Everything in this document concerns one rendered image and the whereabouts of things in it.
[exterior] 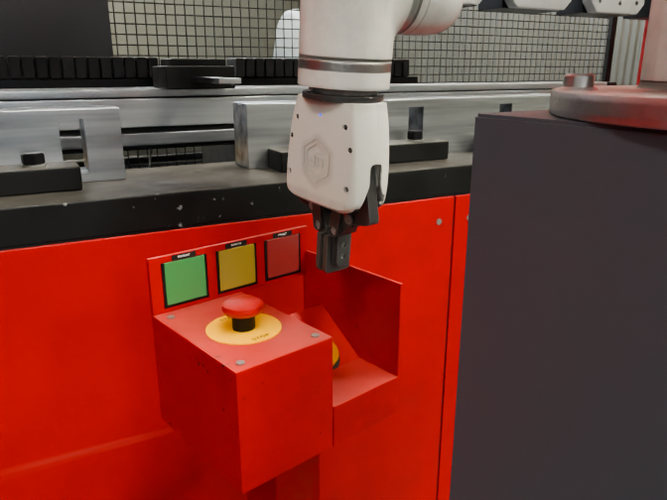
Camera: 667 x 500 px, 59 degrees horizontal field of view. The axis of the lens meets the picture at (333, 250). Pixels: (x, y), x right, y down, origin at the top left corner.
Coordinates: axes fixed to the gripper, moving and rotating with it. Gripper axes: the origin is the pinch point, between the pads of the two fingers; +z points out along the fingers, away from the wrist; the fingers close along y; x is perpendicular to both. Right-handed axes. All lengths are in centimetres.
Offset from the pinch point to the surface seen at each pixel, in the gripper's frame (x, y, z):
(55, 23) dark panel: 3, -90, -18
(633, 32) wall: 367, -135, -28
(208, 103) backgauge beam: 18, -56, -7
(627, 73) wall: 367, -133, -3
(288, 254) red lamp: 1.8, -9.8, 4.1
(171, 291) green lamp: -13.0, -9.7, 4.9
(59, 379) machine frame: -20.6, -24.8, 20.4
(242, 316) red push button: -10.8, 0.0, 4.4
